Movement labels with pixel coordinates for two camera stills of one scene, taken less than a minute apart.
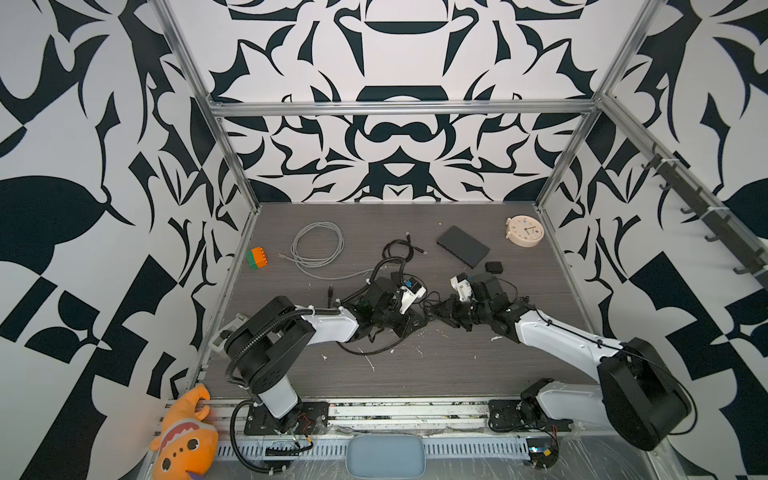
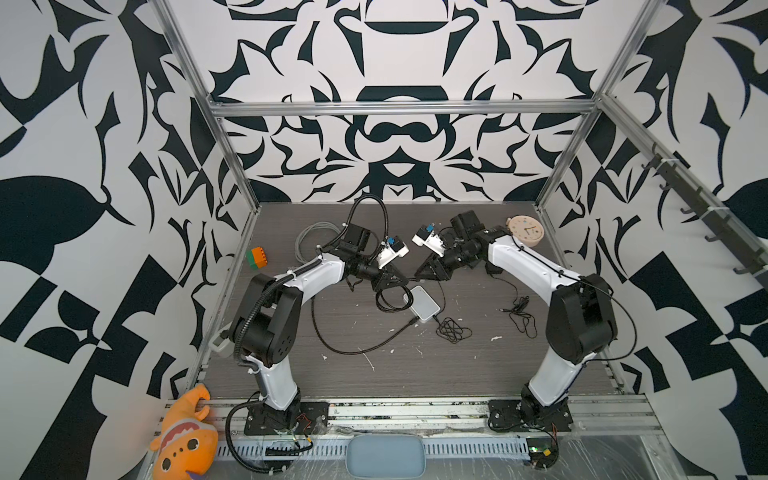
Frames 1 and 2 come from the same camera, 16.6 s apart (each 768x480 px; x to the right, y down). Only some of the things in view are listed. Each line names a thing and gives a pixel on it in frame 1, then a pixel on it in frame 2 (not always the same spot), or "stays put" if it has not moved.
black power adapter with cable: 432,308 -> 449,329
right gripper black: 451,315 -> 438,265
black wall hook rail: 721,225 stays put
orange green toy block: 257,258 stays put
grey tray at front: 386,456 stays put
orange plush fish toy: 187,445 stays put
